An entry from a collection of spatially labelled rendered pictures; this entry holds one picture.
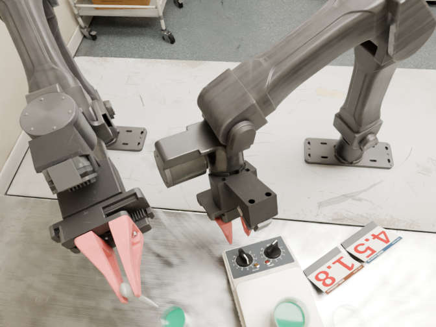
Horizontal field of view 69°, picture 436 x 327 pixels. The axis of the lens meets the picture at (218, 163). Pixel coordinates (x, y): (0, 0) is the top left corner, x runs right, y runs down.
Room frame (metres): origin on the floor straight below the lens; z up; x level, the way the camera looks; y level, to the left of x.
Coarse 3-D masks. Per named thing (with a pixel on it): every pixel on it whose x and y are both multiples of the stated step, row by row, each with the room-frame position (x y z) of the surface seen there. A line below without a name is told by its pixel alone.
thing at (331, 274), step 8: (344, 256) 0.15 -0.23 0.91; (336, 264) 0.13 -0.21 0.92; (344, 264) 0.13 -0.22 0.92; (352, 264) 0.13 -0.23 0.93; (320, 272) 0.12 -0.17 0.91; (328, 272) 0.12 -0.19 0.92; (336, 272) 0.12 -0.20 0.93; (344, 272) 0.11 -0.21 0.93; (320, 280) 0.11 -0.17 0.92; (328, 280) 0.10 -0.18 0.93; (336, 280) 0.10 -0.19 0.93; (328, 288) 0.09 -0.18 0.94
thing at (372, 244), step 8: (376, 232) 0.19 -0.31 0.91; (384, 232) 0.18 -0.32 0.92; (368, 240) 0.17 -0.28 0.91; (376, 240) 0.17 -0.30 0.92; (384, 240) 0.17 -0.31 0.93; (392, 240) 0.16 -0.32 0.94; (352, 248) 0.16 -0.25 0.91; (360, 248) 0.16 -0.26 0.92; (368, 248) 0.15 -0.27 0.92; (376, 248) 0.15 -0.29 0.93; (360, 256) 0.14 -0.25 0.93; (368, 256) 0.14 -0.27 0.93
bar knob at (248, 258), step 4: (240, 248) 0.17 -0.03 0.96; (240, 252) 0.16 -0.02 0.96; (244, 252) 0.16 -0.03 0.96; (240, 256) 0.16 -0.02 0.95; (244, 256) 0.15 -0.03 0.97; (248, 256) 0.16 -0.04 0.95; (236, 260) 0.15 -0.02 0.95; (240, 260) 0.15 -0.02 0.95; (244, 260) 0.15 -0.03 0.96; (248, 260) 0.15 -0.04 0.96; (252, 260) 0.15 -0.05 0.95; (240, 264) 0.14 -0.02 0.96; (244, 264) 0.14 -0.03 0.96; (248, 264) 0.14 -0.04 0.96
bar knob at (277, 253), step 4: (276, 240) 0.18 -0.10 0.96; (272, 244) 0.17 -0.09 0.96; (276, 244) 0.17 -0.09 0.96; (268, 248) 0.16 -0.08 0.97; (272, 248) 0.16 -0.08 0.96; (276, 248) 0.17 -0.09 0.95; (264, 252) 0.16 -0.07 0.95; (268, 252) 0.16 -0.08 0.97; (272, 252) 0.16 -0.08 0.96; (276, 252) 0.16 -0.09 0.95; (280, 252) 0.16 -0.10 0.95; (268, 256) 0.15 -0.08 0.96; (272, 256) 0.15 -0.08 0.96; (276, 256) 0.15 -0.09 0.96
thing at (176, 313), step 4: (172, 312) 0.08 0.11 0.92; (176, 312) 0.08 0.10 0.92; (180, 312) 0.08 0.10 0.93; (168, 316) 0.07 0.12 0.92; (172, 316) 0.07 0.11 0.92; (176, 316) 0.07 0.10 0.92; (180, 316) 0.07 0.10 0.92; (168, 320) 0.07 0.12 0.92; (172, 320) 0.06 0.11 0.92; (176, 320) 0.06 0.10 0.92; (180, 320) 0.06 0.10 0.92; (184, 320) 0.06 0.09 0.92; (168, 324) 0.06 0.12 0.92; (172, 324) 0.06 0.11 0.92; (176, 324) 0.06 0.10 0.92; (180, 324) 0.06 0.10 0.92
